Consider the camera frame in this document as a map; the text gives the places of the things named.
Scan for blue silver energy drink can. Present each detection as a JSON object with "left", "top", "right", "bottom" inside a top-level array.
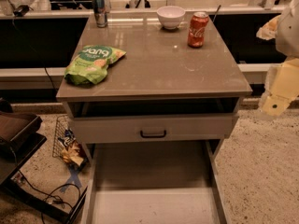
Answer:
[{"left": 92, "top": 0, "right": 107, "bottom": 28}]

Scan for black floor cable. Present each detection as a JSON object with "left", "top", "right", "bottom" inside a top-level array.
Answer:
[{"left": 12, "top": 168, "right": 82, "bottom": 224}]

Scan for grey table cabinet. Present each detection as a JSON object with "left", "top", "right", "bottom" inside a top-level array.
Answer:
[{"left": 57, "top": 11, "right": 251, "bottom": 224}]

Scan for grey drawer with black handle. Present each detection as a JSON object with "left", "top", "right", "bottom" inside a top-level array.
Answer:
[{"left": 69, "top": 113, "right": 238, "bottom": 144}]

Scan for white bowl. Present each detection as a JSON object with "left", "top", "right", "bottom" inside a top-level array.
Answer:
[{"left": 157, "top": 6, "right": 185, "bottom": 29}]

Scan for green rice chip bag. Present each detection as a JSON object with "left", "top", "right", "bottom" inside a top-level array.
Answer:
[{"left": 64, "top": 45, "right": 126, "bottom": 85}]

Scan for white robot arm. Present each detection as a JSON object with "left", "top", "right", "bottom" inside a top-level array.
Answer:
[{"left": 256, "top": 0, "right": 299, "bottom": 117}]

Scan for red coke can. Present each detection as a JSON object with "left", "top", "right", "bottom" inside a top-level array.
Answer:
[{"left": 188, "top": 11, "right": 209, "bottom": 48}]

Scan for wire basket with snack bags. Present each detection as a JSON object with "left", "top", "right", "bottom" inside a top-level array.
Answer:
[{"left": 52, "top": 115, "right": 88, "bottom": 169}]

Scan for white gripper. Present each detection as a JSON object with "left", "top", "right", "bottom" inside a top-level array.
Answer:
[{"left": 256, "top": 15, "right": 299, "bottom": 119}]

